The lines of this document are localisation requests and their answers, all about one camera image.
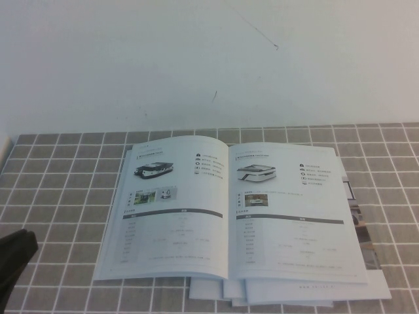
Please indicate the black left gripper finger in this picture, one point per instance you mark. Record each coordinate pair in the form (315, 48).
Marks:
(11, 238)
(16, 258)

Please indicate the white product catalogue book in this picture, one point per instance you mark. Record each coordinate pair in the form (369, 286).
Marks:
(278, 235)

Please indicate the grey checked tablecloth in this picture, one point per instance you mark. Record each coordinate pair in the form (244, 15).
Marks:
(65, 196)

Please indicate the beige box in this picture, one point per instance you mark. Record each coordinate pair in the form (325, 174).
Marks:
(4, 147)

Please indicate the white paper sheet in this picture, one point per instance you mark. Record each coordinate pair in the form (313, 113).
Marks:
(206, 289)

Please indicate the plain white booklet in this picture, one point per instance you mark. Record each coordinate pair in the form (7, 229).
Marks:
(278, 303)

